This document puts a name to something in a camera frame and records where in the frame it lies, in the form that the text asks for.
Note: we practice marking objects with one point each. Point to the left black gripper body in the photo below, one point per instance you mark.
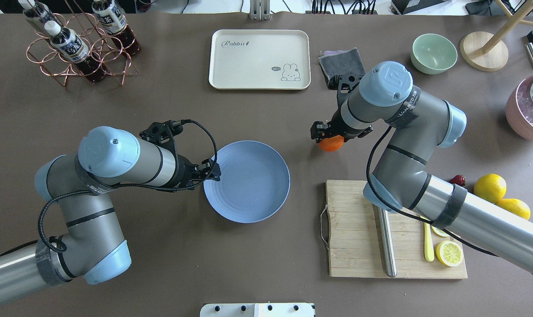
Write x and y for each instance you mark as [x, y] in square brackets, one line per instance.
[185, 172]

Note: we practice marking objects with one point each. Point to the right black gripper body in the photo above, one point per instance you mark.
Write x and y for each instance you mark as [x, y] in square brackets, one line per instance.
[337, 127]

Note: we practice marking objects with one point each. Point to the orange fruit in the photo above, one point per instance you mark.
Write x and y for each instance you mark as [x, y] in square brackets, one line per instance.
[331, 144]

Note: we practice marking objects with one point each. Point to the blue plate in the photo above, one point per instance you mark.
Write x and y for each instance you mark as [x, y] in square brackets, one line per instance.
[254, 182]

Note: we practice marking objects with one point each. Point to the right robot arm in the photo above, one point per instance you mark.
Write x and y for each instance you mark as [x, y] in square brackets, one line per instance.
[422, 123]

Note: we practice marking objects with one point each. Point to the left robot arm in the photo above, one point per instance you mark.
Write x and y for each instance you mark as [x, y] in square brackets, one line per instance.
[79, 232]

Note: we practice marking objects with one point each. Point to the grey cloth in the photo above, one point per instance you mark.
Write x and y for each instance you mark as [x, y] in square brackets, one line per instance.
[338, 64]

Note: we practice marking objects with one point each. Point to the green bowl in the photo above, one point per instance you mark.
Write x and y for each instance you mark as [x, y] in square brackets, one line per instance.
[433, 54]

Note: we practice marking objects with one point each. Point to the cream rabbit tray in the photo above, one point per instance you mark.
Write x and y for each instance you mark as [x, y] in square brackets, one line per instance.
[259, 59]

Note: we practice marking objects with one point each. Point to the wooden cup stand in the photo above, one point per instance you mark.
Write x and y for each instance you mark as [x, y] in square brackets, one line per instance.
[487, 52]

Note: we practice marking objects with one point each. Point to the red strawberry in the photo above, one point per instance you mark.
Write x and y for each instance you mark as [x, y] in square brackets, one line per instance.
[458, 179]

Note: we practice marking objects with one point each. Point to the wooden cutting board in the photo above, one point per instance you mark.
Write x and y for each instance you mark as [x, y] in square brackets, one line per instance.
[354, 239]

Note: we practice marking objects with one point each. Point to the tea bottle bottom right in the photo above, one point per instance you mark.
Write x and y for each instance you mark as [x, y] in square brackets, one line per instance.
[113, 21]

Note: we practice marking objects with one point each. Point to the tea bottle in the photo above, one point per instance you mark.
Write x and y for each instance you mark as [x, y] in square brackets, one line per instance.
[37, 14]
[113, 21]
[74, 50]

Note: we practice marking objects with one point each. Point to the lemon slice lower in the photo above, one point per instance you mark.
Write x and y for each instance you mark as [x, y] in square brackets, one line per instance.
[440, 232]

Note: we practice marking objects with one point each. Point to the tea bottle bottom left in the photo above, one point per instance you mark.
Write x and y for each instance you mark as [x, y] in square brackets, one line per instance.
[74, 50]

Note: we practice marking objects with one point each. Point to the whole lemon far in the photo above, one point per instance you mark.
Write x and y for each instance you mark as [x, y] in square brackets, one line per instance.
[490, 187]

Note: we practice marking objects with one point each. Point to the whole lemon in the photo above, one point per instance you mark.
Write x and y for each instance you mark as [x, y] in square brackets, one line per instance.
[490, 187]
[515, 206]

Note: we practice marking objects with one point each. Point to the pink bowl with ice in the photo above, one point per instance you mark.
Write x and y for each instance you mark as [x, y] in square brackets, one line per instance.
[519, 110]

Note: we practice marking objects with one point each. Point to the yellow plastic knife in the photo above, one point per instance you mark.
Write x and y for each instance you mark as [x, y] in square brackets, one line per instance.
[428, 246]

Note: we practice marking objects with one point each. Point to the steel muddler black tip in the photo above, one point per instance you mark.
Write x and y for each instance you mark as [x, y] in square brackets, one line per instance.
[387, 243]

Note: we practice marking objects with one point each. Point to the lemon half upper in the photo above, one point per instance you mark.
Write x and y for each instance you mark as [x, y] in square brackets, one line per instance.
[449, 253]

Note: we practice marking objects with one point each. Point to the whole lemon near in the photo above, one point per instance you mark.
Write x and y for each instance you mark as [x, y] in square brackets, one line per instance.
[515, 206]

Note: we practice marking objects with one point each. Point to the tea bottle top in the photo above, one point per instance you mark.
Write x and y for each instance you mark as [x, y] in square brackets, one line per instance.
[37, 14]

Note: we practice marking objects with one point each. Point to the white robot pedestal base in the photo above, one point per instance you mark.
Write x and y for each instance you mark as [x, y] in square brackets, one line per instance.
[268, 309]

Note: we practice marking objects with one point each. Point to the copper wire bottle rack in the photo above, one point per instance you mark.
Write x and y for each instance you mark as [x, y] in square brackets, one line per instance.
[88, 45]

